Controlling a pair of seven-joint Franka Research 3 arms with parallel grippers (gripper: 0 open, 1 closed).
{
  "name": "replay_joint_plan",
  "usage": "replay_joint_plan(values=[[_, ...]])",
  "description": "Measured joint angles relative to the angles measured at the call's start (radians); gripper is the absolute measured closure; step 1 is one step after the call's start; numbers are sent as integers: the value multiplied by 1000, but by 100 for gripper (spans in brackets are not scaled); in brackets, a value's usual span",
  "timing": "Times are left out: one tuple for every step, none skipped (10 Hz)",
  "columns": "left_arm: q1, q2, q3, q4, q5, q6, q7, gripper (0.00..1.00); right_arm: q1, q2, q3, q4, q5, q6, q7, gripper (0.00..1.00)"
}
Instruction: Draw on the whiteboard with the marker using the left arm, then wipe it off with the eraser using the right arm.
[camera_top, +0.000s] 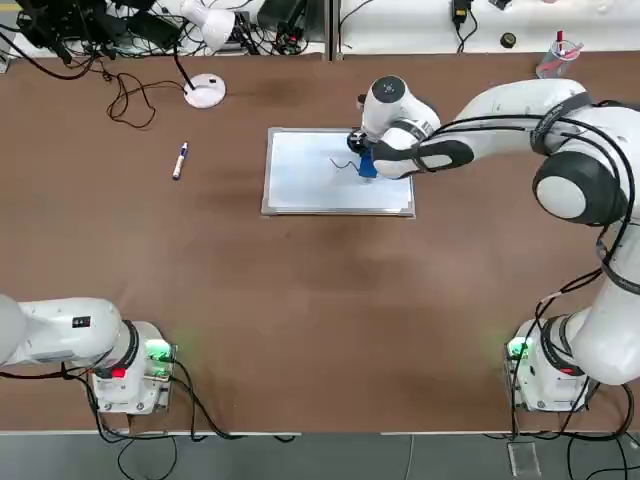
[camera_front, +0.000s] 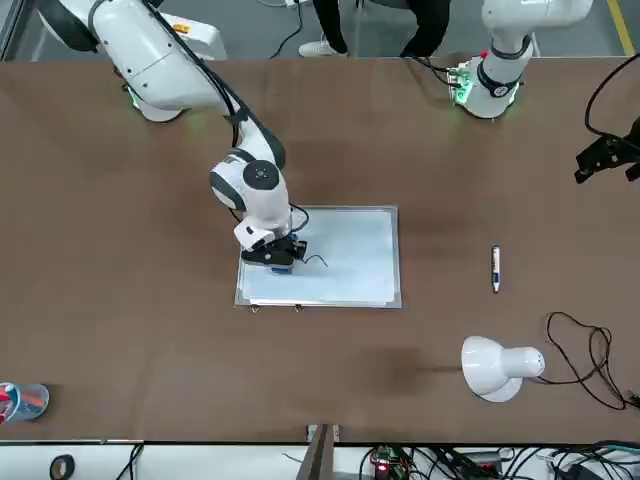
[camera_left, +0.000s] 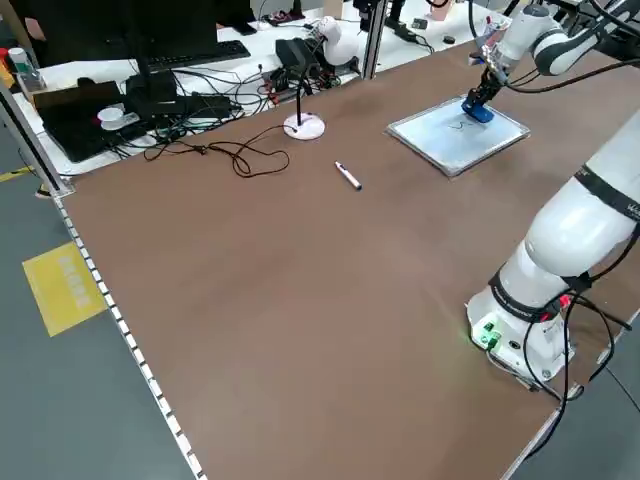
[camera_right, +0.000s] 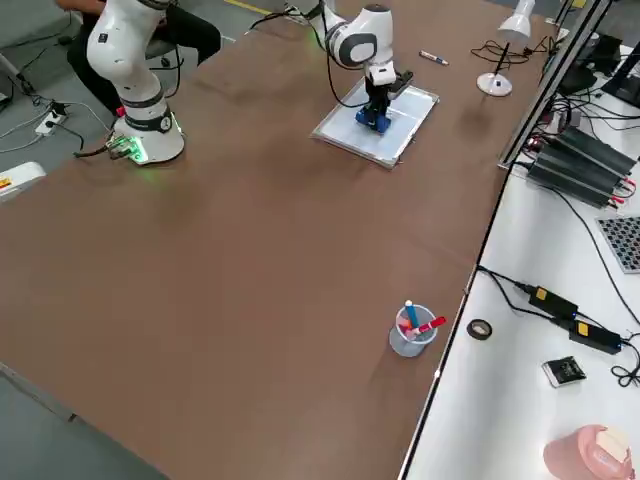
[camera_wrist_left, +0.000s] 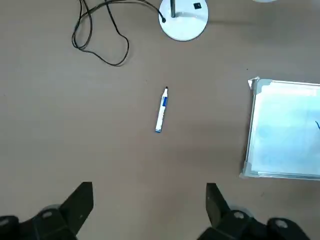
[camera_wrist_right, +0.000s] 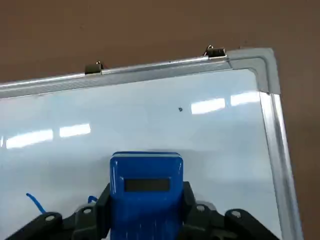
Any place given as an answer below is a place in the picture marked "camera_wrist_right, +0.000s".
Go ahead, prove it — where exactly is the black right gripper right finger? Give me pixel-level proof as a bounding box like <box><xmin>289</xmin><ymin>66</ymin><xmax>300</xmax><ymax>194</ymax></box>
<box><xmin>179</xmin><ymin>181</ymin><xmax>281</xmax><ymax>240</ymax></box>

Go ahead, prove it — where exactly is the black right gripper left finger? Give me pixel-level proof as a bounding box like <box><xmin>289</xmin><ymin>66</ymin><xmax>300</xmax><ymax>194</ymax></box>
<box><xmin>0</xmin><ymin>182</ymin><xmax>112</xmax><ymax>240</ymax></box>

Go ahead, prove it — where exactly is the blue whiteboard eraser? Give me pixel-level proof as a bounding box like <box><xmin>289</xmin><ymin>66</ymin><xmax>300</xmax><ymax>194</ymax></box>
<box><xmin>109</xmin><ymin>150</ymin><xmax>186</xmax><ymax>240</ymax></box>

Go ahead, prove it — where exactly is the silver-framed whiteboard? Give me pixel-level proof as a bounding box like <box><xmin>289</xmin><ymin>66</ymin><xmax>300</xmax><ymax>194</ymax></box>
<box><xmin>0</xmin><ymin>44</ymin><xmax>305</xmax><ymax>240</ymax></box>

